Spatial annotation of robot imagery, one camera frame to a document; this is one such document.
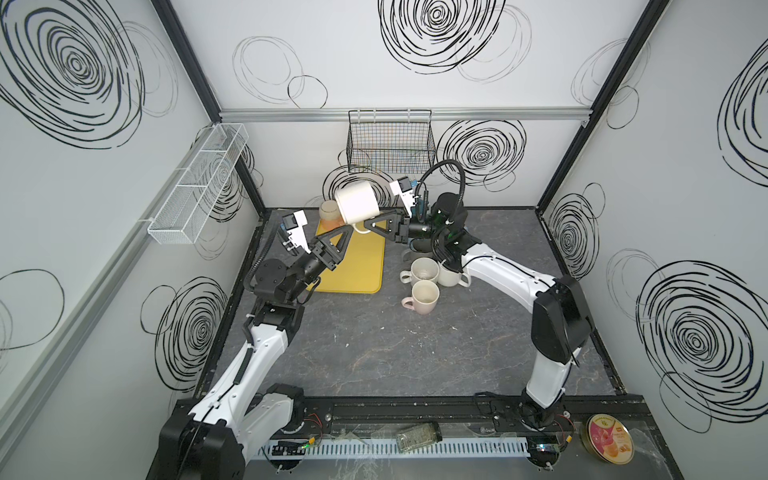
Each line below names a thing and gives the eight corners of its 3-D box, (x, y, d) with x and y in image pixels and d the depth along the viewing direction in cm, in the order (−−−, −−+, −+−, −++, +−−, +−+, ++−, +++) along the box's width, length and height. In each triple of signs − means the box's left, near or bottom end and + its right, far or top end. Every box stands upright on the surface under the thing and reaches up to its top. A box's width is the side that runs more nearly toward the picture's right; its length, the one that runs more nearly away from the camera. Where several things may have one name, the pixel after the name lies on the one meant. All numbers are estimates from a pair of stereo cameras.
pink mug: (401, 316, 92) (402, 303, 86) (401, 294, 97) (402, 280, 91) (437, 316, 92) (441, 303, 86) (434, 294, 97) (438, 280, 91)
